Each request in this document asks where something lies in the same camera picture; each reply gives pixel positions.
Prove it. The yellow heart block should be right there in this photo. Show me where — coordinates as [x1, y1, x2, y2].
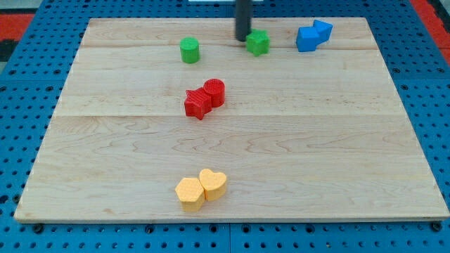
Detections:
[199, 169, 227, 201]

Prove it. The red cylinder block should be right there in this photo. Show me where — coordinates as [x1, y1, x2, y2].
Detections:
[203, 79, 225, 108]

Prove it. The blue cube block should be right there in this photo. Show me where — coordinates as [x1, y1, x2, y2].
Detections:
[296, 27, 321, 52]

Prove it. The red star block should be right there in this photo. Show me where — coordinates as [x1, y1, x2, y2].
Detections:
[184, 88, 212, 120]

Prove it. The green cylinder block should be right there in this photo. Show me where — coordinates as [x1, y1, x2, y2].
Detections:
[179, 37, 200, 64]

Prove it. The blue pentagon block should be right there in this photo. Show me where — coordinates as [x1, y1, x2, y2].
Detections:
[313, 20, 333, 44]

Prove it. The green star block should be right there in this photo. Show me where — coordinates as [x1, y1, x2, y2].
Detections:
[246, 29, 270, 57]

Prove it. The wooden board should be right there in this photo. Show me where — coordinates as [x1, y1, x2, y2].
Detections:
[15, 18, 449, 223]

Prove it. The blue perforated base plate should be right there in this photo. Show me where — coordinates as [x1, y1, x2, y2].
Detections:
[1, 0, 449, 252]

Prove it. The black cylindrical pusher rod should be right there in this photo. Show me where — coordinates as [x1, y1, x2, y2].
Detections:
[235, 0, 252, 41]

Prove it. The yellow hexagon block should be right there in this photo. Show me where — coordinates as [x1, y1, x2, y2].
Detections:
[175, 177, 205, 212]

